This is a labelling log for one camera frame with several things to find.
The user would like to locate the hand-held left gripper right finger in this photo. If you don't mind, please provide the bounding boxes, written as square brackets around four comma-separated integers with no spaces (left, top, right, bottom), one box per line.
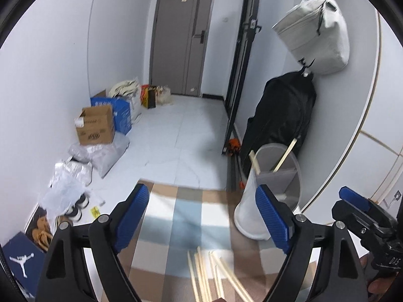
[255,184,369,302]

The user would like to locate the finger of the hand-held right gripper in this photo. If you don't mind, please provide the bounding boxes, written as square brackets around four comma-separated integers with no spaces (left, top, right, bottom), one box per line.
[332,186,394,243]

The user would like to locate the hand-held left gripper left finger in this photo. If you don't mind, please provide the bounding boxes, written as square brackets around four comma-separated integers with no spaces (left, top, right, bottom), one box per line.
[38,183,150,302]

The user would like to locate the white cylindrical utensil holder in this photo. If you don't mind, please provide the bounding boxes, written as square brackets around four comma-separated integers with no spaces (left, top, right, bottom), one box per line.
[233,143,302,240]

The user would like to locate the pile of wooden chopsticks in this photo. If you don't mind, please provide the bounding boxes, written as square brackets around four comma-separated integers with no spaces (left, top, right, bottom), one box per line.
[187,247,254,302]

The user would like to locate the person's right hand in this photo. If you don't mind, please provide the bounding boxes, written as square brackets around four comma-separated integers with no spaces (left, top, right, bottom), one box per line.
[359,253,403,302]

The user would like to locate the black and white shoes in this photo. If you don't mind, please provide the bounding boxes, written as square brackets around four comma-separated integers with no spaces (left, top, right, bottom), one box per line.
[68,193,91,221]

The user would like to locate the checked pastel mat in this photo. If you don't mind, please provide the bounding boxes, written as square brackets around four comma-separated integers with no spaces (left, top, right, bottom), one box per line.
[126,181,317,302]

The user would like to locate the clear plastic bag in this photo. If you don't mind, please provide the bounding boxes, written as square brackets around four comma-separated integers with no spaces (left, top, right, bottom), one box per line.
[70,137,130,178]

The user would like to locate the heap of clear plastic wrap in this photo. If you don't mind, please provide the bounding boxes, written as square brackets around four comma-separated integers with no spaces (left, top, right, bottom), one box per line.
[42,160,104,217]

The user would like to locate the brown sandals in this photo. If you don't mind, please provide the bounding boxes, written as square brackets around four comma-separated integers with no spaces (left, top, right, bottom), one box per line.
[33,209,73,252]

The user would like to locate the brown cardboard box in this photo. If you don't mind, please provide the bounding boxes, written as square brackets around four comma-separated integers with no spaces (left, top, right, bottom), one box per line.
[75,105,116,146]

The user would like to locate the blue cardboard box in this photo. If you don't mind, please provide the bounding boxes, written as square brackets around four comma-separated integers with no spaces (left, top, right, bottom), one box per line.
[91,90,132,136]

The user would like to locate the black garment bag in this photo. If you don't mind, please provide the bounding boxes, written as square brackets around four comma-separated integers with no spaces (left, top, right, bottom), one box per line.
[241,71,317,164]

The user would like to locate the white plastic sack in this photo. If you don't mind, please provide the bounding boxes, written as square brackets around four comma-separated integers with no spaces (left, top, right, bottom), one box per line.
[127,94,143,122]

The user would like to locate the blue shoe box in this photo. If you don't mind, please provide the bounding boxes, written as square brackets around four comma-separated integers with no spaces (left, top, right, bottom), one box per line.
[2,231,48,290]

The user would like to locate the cream cloth bag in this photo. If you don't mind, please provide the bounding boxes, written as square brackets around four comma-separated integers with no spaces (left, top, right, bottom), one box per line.
[109,80,141,99]

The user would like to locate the white canvas bag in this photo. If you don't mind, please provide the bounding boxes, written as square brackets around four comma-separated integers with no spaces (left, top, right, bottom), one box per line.
[271,0,351,75]

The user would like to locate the grey entrance door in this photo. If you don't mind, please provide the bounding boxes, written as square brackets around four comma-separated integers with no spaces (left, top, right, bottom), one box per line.
[149,0,218,96]

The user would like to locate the black floor rail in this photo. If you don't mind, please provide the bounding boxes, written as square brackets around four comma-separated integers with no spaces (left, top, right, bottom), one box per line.
[226,154,249,192]

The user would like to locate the black door frame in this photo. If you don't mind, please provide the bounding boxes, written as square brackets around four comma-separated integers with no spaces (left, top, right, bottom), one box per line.
[223,0,263,156]

